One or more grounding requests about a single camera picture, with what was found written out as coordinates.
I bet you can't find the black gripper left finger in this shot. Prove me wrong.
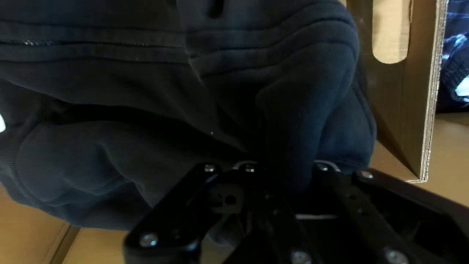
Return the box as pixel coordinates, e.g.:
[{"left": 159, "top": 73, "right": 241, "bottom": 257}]
[{"left": 122, "top": 160, "right": 300, "bottom": 264}]

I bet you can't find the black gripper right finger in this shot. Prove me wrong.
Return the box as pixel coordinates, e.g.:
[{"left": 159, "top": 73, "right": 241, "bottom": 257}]
[{"left": 292, "top": 161, "right": 469, "bottom": 264}]

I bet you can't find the dark navy cloth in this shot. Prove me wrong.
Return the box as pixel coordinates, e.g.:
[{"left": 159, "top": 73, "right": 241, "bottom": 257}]
[{"left": 0, "top": 0, "right": 379, "bottom": 246}]

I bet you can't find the blue white patterned cloth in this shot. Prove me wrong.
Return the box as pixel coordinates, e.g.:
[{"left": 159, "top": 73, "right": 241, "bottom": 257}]
[{"left": 437, "top": 0, "right": 469, "bottom": 114}]

